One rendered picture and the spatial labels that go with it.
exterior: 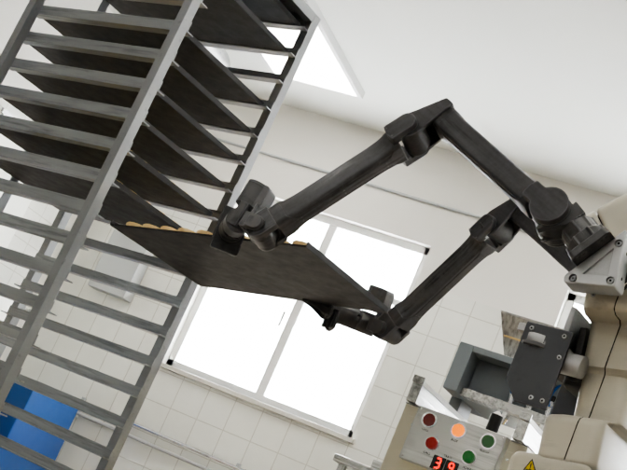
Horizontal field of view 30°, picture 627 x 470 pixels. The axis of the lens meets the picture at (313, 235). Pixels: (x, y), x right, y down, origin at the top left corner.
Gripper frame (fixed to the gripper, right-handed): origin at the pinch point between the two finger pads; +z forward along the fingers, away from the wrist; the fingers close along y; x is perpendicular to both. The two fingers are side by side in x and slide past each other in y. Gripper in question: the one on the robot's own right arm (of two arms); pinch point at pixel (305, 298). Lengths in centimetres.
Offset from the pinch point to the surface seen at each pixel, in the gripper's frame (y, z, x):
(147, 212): 10.4, 45.5, -17.0
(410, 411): -18.0, -34.4, 3.0
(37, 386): -39, 56, -60
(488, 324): 115, -166, -372
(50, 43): 50, 89, -33
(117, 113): 30, 62, -7
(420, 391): -12.9, -34.2, 6.9
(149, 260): 4, 40, -43
